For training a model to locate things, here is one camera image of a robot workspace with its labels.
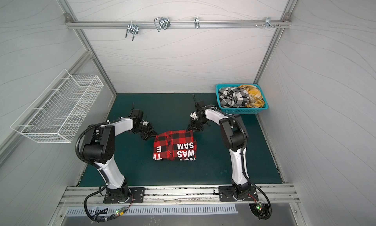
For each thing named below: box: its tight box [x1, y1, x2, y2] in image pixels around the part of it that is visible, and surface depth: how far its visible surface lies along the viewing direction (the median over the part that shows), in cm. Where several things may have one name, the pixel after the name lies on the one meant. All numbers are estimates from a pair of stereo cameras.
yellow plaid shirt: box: [237, 85, 265, 109], surface depth 106 cm
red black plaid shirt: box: [152, 130, 197, 161], surface depth 87 cm
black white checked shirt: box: [219, 87, 250, 108], surface depth 107 cm
